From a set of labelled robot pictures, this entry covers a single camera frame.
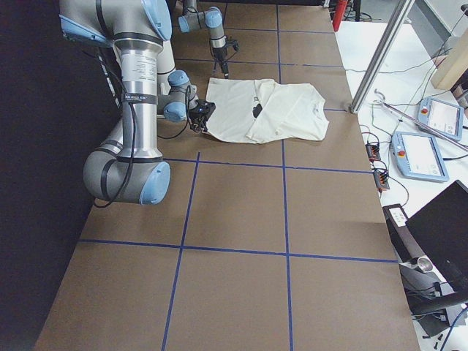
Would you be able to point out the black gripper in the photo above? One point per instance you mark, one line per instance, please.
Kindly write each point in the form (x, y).
(197, 120)
(220, 55)

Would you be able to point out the cream long-sleeve cat shirt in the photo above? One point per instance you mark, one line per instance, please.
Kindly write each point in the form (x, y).
(263, 111)

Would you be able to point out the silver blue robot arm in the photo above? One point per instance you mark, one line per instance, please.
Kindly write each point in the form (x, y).
(192, 19)
(127, 166)

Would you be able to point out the red cylinder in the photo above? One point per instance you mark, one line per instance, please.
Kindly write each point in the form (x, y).
(340, 9)

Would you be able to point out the metal rod with hook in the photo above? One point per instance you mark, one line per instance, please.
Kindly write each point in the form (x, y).
(415, 120)

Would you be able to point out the upper orange black connector block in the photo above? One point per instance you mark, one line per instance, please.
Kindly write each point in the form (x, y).
(373, 152)

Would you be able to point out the orange black connector block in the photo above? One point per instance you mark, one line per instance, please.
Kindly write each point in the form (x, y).
(373, 152)
(381, 180)

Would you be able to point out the lower orange black connector block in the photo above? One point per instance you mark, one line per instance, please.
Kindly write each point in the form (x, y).
(381, 180)

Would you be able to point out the lower teach pendant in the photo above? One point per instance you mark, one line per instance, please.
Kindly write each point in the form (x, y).
(418, 157)

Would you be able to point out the teach pendant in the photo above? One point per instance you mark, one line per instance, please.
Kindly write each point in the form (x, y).
(418, 157)
(445, 117)

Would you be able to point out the wooden beam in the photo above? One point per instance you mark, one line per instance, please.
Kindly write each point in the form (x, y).
(453, 67)

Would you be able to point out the upper teach pendant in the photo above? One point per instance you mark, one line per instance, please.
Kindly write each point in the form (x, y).
(445, 117)

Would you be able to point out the black box with white label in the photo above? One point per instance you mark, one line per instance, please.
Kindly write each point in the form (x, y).
(403, 242)

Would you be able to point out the black laptop screen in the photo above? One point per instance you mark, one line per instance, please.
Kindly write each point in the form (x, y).
(440, 229)

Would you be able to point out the silver metal cup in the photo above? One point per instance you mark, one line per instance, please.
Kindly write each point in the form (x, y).
(424, 265)

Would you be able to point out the black stand base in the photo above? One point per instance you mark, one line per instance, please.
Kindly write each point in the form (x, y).
(438, 307)

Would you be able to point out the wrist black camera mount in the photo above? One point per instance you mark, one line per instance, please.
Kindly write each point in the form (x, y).
(232, 43)

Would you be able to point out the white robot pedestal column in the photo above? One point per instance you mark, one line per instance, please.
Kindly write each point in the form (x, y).
(165, 65)

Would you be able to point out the aluminium frame post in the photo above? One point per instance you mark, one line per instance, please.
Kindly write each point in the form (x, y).
(390, 33)

